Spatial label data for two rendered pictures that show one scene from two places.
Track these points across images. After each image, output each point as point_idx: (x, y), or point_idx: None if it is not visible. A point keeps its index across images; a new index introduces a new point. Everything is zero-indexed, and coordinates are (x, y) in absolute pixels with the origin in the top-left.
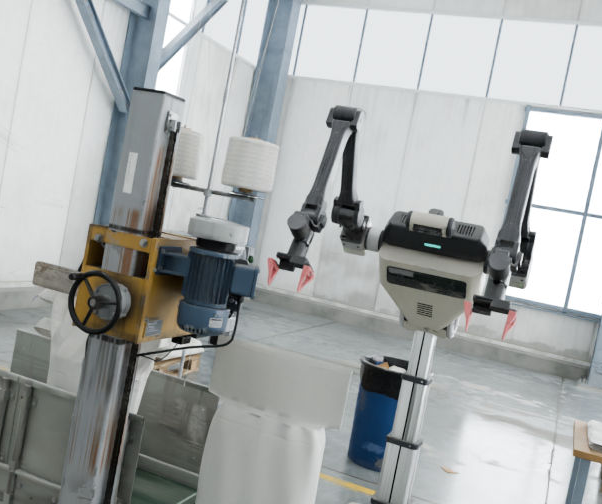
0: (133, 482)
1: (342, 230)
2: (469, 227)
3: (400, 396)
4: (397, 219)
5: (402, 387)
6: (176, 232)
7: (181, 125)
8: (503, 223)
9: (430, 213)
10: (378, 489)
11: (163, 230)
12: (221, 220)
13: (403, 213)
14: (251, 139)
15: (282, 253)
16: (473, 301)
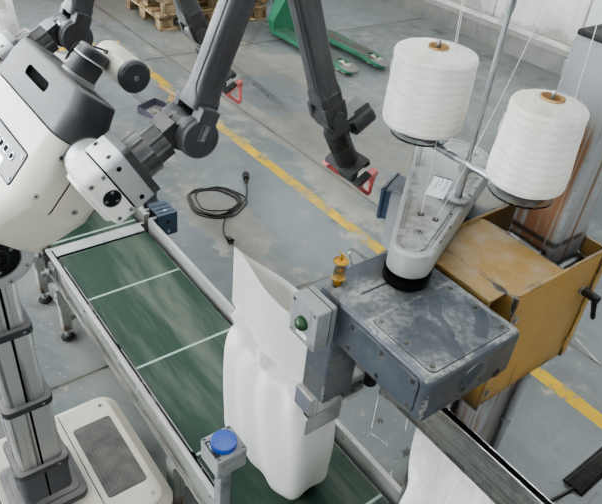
0: (405, 477)
1: (152, 178)
2: (41, 48)
3: (34, 349)
4: (100, 99)
5: (32, 339)
6: (461, 316)
7: (563, 64)
8: (196, 0)
9: (101, 53)
10: (59, 445)
11: (489, 317)
12: (434, 182)
13: (81, 87)
14: (453, 42)
15: (364, 156)
16: (227, 80)
